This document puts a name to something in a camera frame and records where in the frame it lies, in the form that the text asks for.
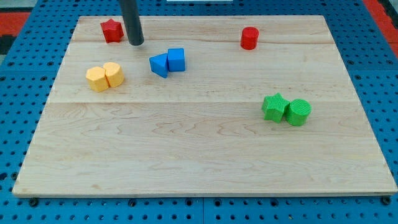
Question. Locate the green star block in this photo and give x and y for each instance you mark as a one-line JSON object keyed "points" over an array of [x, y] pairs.
{"points": [[274, 107]]}

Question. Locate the red star block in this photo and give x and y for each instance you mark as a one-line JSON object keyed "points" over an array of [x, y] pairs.
{"points": [[112, 31]]}

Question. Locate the light wooden board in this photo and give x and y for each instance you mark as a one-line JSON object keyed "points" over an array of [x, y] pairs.
{"points": [[201, 132]]}

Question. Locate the blue cube block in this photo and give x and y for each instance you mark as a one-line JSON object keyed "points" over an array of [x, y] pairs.
{"points": [[176, 60]]}

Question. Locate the blue triangle block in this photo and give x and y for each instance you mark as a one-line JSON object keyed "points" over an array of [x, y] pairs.
{"points": [[159, 65]]}

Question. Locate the red cylinder block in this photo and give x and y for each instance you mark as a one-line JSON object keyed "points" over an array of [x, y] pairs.
{"points": [[249, 38]]}

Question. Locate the green cylinder block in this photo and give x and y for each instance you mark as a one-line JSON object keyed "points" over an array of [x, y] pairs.
{"points": [[298, 112]]}

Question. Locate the yellow hexagon block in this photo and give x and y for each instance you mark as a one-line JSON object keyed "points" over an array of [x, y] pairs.
{"points": [[97, 79]]}

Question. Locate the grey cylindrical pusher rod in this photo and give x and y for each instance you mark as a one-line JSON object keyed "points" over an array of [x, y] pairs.
{"points": [[132, 23]]}

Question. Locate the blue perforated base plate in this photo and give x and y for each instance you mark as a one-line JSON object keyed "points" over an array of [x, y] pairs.
{"points": [[30, 68]]}

